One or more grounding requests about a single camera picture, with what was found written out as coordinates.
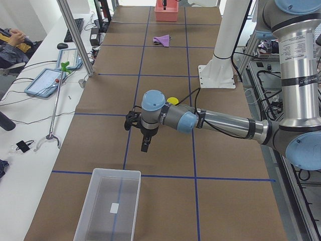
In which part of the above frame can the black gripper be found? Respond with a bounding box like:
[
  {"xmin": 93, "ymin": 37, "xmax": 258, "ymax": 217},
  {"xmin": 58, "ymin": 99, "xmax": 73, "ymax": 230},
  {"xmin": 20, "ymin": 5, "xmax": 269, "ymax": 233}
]
[{"xmin": 140, "ymin": 127, "xmax": 158, "ymax": 152}]

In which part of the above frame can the yellow plastic cup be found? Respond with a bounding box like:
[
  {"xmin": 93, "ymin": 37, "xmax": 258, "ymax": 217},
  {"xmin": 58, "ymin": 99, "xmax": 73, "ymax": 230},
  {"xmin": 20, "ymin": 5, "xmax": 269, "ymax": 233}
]
[{"xmin": 167, "ymin": 97, "xmax": 180, "ymax": 105}]

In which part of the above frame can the purple cloth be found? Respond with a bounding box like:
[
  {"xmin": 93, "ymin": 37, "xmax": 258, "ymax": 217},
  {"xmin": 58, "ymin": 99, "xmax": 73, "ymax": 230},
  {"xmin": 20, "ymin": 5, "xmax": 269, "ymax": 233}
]
[{"xmin": 152, "ymin": 35, "xmax": 171, "ymax": 47}]

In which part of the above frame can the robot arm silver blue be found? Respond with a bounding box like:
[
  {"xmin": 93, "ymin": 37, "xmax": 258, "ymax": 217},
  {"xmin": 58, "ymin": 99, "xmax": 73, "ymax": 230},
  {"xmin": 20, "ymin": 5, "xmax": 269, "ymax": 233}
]
[{"xmin": 139, "ymin": 1, "xmax": 320, "ymax": 171}]

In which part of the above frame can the clear plastic storage box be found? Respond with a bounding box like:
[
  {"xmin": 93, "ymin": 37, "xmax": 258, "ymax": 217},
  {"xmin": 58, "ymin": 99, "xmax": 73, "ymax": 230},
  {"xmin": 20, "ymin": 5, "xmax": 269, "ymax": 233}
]
[{"xmin": 73, "ymin": 168, "xmax": 141, "ymax": 240}]

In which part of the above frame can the black power adapter box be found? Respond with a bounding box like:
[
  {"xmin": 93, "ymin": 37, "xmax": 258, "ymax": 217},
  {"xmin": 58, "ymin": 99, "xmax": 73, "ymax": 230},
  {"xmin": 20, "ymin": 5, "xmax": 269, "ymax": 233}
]
[{"xmin": 89, "ymin": 28, "xmax": 101, "ymax": 46}]

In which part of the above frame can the brown paper table cover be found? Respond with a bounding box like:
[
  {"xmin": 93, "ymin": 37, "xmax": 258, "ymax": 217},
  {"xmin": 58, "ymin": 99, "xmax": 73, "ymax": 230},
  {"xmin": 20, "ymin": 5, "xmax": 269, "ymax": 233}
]
[{"xmin": 25, "ymin": 7, "xmax": 287, "ymax": 240}]

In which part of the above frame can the small metal cylinder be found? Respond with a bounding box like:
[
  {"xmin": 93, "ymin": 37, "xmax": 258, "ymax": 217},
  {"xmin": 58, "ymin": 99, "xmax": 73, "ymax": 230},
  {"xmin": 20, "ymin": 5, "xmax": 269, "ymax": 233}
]
[{"xmin": 78, "ymin": 79, "xmax": 86, "ymax": 88}]

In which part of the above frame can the metal reacher grabber tool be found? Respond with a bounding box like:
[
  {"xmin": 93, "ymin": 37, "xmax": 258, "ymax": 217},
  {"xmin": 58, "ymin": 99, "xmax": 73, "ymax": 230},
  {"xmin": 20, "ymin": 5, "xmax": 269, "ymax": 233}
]
[{"xmin": 33, "ymin": 61, "xmax": 70, "ymax": 152}]

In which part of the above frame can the far blue teach pendant tablet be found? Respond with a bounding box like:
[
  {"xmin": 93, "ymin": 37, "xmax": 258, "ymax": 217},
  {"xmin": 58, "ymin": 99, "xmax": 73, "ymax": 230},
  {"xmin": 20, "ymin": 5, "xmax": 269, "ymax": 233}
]
[{"xmin": 55, "ymin": 48, "xmax": 82, "ymax": 70}]

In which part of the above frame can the blue teach pendant tablet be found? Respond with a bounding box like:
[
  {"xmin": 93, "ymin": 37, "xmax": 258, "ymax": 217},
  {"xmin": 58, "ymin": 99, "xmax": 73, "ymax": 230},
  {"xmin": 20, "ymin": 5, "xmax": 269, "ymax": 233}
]
[
  {"xmin": 55, "ymin": 48, "xmax": 82, "ymax": 70},
  {"xmin": 24, "ymin": 68, "xmax": 62, "ymax": 98}
]

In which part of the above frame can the near blue teach pendant tablet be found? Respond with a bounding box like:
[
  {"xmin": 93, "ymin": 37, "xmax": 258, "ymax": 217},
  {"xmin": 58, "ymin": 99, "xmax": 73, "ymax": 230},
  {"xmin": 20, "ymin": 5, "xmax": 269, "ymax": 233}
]
[{"xmin": 24, "ymin": 68, "xmax": 62, "ymax": 98}]

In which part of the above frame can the pink plastic bin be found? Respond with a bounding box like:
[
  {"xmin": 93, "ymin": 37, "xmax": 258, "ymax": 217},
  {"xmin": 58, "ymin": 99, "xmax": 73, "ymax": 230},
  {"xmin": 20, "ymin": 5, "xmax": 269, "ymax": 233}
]
[{"xmin": 154, "ymin": 0, "xmax": 179, "ymax": 22}]

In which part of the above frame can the black computer mouse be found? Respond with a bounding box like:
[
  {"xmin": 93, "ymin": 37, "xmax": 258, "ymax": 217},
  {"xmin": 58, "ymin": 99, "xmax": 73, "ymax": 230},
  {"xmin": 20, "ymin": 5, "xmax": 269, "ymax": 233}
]
[{"xmin": 57, "ymin": 43, "xmax": 68, "ymax": 50}]

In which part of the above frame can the black monitor stand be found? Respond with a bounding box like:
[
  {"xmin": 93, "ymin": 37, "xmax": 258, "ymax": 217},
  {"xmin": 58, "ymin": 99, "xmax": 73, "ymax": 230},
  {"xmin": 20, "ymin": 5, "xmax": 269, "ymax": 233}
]
[{"xmin": 94, "ymin": 0, "xmax": 111, "ymax": 33}]

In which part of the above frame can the black keyboard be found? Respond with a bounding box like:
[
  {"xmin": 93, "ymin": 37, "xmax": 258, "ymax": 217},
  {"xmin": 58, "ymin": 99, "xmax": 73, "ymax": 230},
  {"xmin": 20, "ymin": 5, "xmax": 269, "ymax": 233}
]
[{"xmin": 63, "ymin": 18, "xmax": 85, "ymax": 43}]

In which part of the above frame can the seated person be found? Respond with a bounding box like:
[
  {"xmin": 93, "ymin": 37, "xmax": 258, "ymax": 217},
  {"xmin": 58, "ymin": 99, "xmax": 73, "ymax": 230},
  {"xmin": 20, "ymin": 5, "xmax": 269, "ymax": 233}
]
[{"xmin": 1, "ymin": 29, "xmax": 42, "ymax": 69}]

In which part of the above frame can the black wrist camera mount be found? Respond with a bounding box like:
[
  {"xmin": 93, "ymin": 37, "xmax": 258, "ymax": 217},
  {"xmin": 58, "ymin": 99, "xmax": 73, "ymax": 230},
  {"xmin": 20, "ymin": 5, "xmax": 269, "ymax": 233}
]
[{"xmin": 124, "ymin": 110, "xmax": 142, "ymax": 131}]

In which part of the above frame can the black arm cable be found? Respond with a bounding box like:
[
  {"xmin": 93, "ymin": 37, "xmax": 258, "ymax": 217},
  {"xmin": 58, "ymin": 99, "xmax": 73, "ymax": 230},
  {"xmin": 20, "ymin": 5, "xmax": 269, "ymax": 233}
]
[{"xmin": 178, "ymin": 87, "xmax": 246, "ymax": 139}]

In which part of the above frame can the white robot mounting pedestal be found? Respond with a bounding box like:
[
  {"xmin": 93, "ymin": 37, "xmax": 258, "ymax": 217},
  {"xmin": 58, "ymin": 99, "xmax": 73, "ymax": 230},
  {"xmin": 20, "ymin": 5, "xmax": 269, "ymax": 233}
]
[{"xmin": 198, "ymin": 0, "xmax": 252, "ymax": 89}]

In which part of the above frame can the small black device with strap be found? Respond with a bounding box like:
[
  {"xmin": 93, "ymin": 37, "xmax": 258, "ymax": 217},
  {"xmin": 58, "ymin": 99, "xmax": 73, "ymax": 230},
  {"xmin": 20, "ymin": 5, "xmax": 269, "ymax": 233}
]
[{"xmin": 16, "ymin": 140, "xmax": 35, "ymax": 153}]

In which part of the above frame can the aluminium frame post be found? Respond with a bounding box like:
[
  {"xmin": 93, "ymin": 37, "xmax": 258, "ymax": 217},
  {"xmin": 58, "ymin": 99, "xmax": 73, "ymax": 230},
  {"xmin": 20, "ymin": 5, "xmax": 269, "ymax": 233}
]
[{"xmin": 57, "ymin": 0, "xmax": 94, "ymax": 77}]

